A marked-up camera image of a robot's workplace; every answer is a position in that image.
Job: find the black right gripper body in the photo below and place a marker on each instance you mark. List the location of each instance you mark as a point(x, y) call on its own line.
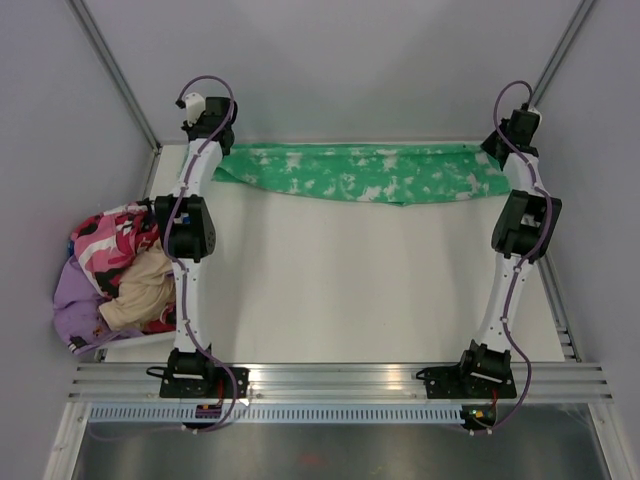
point(491, 142)

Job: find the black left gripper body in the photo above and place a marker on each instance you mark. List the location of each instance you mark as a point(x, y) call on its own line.
point(188, 128)

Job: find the green tie-dye trousers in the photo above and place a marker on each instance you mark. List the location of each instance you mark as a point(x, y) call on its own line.
point(394, 174)

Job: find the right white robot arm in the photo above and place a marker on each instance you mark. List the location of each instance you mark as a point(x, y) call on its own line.
point(520, 238)

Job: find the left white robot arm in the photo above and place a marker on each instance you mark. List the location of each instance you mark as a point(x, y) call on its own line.
point(187, 229)

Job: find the purple trousers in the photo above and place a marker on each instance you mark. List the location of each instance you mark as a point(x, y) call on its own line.
point(76, 316)

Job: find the beige garment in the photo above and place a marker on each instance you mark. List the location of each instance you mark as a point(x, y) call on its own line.
point(146, 292)

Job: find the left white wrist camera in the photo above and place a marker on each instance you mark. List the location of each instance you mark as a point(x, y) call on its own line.
point(194, 106)

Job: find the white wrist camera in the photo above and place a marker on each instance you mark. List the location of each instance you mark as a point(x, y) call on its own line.
point(194, 106)
point(532, 109)

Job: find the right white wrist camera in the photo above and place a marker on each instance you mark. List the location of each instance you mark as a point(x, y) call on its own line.
point(532, 109)

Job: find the aluminium rail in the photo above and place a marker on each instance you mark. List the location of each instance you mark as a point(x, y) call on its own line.
point(552, 383)

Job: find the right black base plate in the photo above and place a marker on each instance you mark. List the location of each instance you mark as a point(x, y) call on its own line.
point(449, 383)

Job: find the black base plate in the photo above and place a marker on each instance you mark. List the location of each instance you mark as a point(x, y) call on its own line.
point(449, 383)
point(213, 383)

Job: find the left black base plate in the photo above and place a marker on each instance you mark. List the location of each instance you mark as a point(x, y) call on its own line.
point(213, 383)

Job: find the slotted cable duct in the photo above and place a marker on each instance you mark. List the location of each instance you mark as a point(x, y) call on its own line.
point(278, 413)

